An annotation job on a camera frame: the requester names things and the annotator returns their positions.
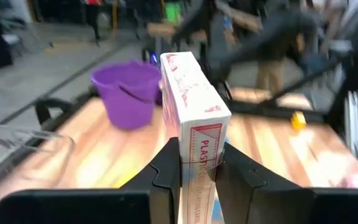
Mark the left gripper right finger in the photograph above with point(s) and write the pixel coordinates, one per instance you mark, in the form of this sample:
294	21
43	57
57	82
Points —
291	205

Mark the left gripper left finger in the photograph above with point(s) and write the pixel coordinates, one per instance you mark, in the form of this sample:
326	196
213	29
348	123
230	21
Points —
73	208

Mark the pink foam die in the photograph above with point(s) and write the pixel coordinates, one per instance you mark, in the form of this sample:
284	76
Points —
357	181

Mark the red playing card box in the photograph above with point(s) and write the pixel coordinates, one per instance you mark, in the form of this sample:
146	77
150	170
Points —
194	109

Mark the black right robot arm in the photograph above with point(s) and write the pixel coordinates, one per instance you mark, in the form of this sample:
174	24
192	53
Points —
275	34

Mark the large clear plastic bin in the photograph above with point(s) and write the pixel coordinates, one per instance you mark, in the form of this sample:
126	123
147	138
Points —
26	155

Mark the long blue toy brick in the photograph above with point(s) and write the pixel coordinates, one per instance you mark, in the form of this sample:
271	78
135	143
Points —
217	211

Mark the tiny yellow toy brick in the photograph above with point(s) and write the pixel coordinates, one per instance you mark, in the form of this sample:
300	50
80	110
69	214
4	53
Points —
298	120

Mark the purple plastic bucket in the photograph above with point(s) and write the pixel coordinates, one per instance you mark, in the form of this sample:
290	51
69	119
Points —
126	93

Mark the person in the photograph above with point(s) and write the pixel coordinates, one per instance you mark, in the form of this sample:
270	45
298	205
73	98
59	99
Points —
93	18
270	76

